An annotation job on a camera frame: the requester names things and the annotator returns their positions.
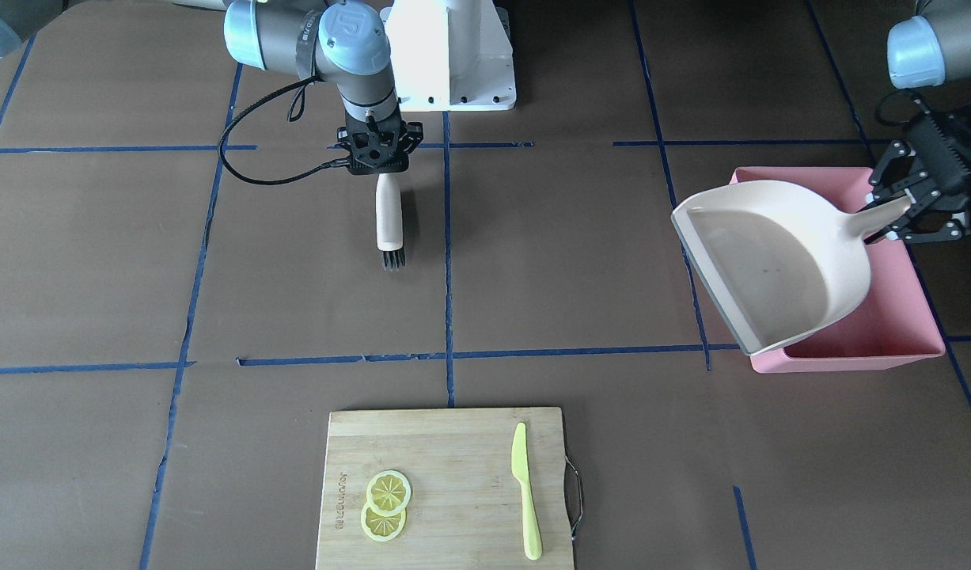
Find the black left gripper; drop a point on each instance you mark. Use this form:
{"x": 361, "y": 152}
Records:
{"x": 901, "y": 161}

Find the green plastic knife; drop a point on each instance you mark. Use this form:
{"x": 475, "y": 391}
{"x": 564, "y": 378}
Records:
{"x": 519, "y": 464}

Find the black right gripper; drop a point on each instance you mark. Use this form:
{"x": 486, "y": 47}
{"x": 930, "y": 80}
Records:
{"x": 413, "y": 133}

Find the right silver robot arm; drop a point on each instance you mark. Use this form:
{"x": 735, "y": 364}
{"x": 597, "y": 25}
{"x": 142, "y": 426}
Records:
{"x": 343, "y": 43}

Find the beige hand brush black bristles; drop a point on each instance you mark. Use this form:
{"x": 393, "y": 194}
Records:
{"x": 388, "y": 211}

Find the white pedestal column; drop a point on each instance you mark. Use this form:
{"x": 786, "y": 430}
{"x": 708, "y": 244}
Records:
{"x": 451, "y": 56}

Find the beige plastic dustpan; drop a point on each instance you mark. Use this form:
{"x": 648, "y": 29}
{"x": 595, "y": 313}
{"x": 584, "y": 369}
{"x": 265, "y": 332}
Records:
{"x": 779, "y": 261}

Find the pink plastic bin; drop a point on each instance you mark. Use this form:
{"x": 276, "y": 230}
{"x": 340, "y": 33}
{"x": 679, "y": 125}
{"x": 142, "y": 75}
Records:
{"x": 893, "y": 325}

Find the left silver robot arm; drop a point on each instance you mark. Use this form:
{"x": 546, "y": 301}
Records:
{"x": 929, "y": 49}

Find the bamboo cutting board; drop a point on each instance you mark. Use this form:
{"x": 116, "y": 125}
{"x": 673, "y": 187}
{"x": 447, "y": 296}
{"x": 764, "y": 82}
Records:
{"x": 466, "y": 505}

